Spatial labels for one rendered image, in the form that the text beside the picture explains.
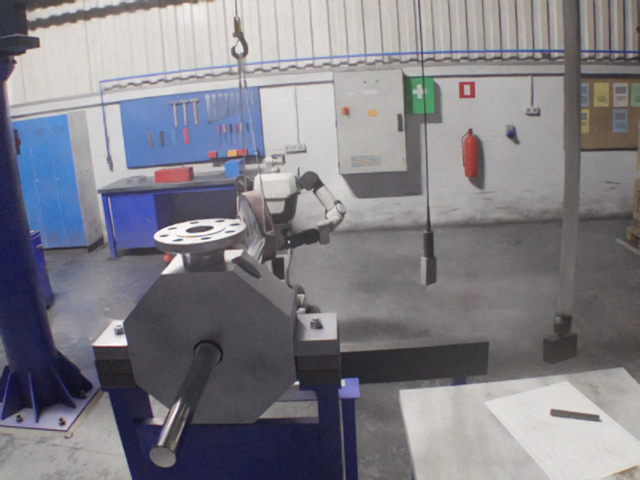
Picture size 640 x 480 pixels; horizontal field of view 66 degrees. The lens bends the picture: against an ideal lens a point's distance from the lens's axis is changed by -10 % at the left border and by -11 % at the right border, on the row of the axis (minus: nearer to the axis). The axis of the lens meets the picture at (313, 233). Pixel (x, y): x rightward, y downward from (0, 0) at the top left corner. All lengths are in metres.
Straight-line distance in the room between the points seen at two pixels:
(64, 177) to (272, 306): 5.77
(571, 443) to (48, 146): 6.53
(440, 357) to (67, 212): 5.80
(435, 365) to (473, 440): 0.57
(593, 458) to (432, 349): 0.76
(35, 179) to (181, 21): 2.71
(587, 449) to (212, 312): 1.05
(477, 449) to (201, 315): 0.81
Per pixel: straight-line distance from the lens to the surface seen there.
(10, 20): 3.23
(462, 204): 6.89
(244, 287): 1.45
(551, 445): 1.52
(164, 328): 1.55
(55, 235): 7.31
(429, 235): 2.36
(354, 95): 6.27
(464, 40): 6.78
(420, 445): 1.48
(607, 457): 1.51
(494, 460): 1.45
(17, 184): 3.33
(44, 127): 7.11
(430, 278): 2.42
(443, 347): 1.98
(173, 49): 6.96
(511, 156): 6.94
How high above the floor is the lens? 1.77
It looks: 15 degrees down
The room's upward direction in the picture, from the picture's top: 4 degrees counter-clockwise
